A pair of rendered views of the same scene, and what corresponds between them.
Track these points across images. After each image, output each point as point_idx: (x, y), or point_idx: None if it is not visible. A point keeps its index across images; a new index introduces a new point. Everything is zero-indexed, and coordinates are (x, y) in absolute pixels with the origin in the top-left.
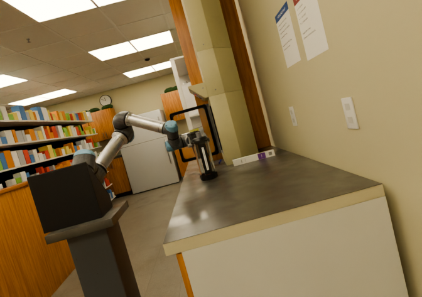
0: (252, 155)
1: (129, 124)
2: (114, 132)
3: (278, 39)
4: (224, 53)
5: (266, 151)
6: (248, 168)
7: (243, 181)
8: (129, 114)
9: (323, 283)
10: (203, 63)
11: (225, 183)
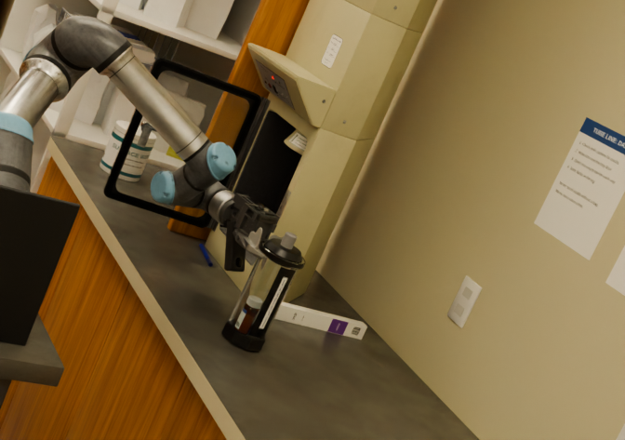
0: (322, 315)
1: (110, 76)
2: (48, 60)
3: (557, 155)
4: (409, 45)
5: (352, 323)
6: (326, 361)
7: (352, 419)
8: (128, 53)
9: None
10: (365, 47)
11: (308, 397)
